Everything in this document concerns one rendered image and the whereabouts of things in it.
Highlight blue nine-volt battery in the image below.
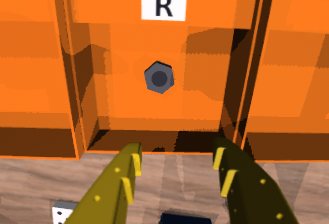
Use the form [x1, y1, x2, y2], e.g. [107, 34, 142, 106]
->
[158, 213, 212, 224]

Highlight dark grey hex nut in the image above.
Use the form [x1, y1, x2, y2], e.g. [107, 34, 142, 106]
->
[144, 61, 174, 94]

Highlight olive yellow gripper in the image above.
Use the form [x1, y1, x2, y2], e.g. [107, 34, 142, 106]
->
[63, 137, 299, 224]

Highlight white domino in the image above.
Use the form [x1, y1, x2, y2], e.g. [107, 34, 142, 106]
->
[53, 201, 77, 224]

